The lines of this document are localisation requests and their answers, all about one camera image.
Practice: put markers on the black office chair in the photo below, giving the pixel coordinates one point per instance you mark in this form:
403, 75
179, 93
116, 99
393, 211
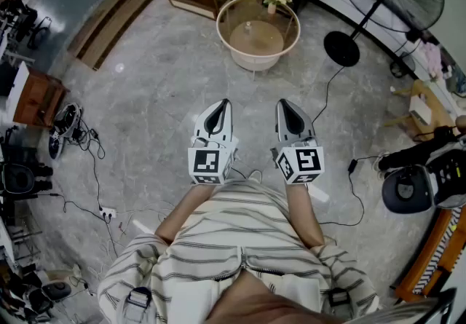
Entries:
38, 33

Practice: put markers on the grey black round chair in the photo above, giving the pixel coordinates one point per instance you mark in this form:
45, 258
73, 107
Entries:
407, 189

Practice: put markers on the black pedestal fan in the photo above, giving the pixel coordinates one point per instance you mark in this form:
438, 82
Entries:
342, 49

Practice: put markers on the white flat board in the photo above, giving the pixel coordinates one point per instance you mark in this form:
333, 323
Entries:
16, 91

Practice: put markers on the long wooden floor platform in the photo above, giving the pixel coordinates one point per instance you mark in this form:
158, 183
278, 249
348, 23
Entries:
109, 27

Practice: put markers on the grey white handheld device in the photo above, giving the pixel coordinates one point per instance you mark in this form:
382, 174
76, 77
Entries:
65, 120

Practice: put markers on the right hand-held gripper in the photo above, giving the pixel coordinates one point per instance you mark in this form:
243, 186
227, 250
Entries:
309, 160

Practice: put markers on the person's right forearm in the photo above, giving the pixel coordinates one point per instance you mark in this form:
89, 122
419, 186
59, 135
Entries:
304, 217

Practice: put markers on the small beige vase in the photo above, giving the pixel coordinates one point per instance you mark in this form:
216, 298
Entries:
272, 9

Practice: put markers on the person's left forearm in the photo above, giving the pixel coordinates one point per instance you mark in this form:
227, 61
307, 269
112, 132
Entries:
178, 213

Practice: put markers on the orange wooden bench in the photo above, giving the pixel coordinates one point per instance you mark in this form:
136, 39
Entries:
418, 268

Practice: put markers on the small white box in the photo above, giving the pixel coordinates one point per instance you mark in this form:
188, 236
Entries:
419, 111

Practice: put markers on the small black round device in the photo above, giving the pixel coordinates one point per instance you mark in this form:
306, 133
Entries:
402, 64

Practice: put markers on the black camera equipment pile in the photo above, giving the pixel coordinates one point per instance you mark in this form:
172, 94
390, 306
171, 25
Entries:
18, 180

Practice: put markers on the black white striped cushion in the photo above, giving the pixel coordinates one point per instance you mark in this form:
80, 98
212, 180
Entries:
437, 260

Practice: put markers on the round glass side table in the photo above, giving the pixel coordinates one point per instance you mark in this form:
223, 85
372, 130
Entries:
262, 42

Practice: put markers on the white power strip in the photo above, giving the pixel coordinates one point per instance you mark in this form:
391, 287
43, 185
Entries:
108, 212

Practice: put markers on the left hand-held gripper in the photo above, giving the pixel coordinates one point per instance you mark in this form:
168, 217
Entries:
205, 162

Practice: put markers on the pink plush toy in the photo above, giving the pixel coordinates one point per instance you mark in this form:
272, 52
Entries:
437, 58

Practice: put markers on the brown wooden cabinet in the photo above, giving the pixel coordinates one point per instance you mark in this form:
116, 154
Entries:
40, 100

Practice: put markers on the light wooden chair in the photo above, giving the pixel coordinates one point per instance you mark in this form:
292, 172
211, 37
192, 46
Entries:
433, 104

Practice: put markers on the person's striped beige shirt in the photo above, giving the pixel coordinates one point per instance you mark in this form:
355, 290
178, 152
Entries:
233, 235

